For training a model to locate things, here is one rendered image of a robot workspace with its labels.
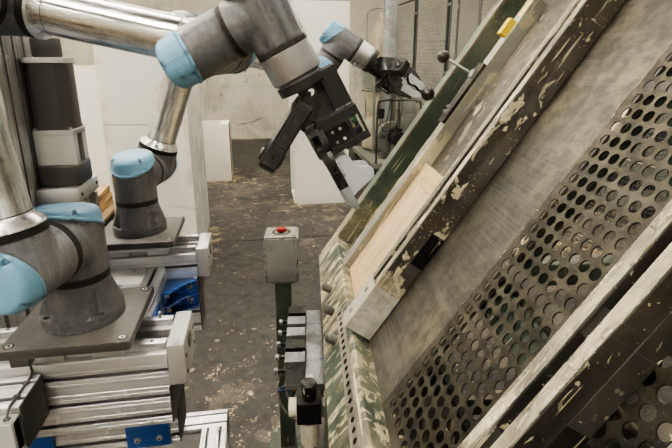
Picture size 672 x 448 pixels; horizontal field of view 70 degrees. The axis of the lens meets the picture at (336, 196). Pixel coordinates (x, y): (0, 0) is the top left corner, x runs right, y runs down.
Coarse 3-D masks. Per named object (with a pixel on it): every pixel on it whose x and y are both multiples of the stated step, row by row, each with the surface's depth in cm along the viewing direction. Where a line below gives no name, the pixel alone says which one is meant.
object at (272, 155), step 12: (300, 108) 66; (312, 108) 66; (288, 120) 66; (300, 120) 66; (276, 132) 69; (288, 132) 67; (276, 144) 67; (288, 144) 67; (264, 156) 67; (276, 156) 68; (264, 168) 68; (276, 168) 70
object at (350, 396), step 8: (344, 328) 116; (344, 336) 114; (344, 344) 111; (344, 352) 109; (344, 360) 106; (344, 368) 104; (352, 368) 102; (344, 376) 102; (352, 376) 99; (344, 384) 100; (352, 384) 96; (344, 392) 98; (352, 392) 94; (352, 400) 93; (352, 408) 92; (352, 416) 89; (352, 424) 88; (352, 432) 86; (360, 432) 84; (352, 440) 85; (360, 440) 82
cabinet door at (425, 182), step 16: (416, 176) 143; (432, 176) 131; (416, 192) 136; (400, 208) 140; (416, 208) 129; (384, 224) 144; (400, 224) 133; (384, 240) 138; (368, 256) 142; (384, 256) 131; (352, 272) 146; (368, 272) 135
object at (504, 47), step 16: (528, 0) 135; (528, 16) 132; (512, 32) 133; (496, 48) 136; (512, 48) 134; (496, 64) 135; (480, 80) 136; (464, 96) 137; (480, 96) 138; (464, 112) 139; (448, 128) 140; (432, 144) 141; (416, 160) 144; (432, 160) 142; (400, 192) 144; (384, 208) 146; (368, 224) 151; (368, 240) 148; (352, 256) 149
